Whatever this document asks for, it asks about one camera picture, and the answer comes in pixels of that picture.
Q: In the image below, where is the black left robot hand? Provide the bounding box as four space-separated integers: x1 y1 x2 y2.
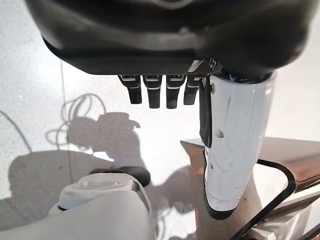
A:
24 0 313 221

